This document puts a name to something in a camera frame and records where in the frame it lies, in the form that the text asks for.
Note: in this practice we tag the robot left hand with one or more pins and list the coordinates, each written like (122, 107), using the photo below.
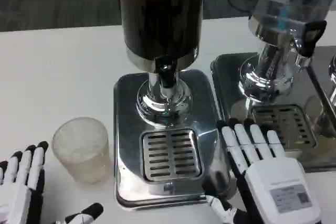
(18, 197)

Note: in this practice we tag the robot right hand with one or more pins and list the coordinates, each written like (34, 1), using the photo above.
(275, 182)

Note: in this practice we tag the steel drip grid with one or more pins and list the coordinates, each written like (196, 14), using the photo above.
(172, 154)
(284, 124)

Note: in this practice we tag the clear ribbed glass cup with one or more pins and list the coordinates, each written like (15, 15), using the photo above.
(81, 153)

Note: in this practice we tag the black tap of clear dispenser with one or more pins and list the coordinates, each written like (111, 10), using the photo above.
(312, 37)

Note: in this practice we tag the black tap of dark dispenser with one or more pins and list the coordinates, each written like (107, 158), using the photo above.
(165, 70)

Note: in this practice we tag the clear tank drink dispenser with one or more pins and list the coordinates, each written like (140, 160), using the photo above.
(278, 24)

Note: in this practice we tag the dark tank drink dispenser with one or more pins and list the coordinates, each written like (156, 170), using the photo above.
(160, 19)

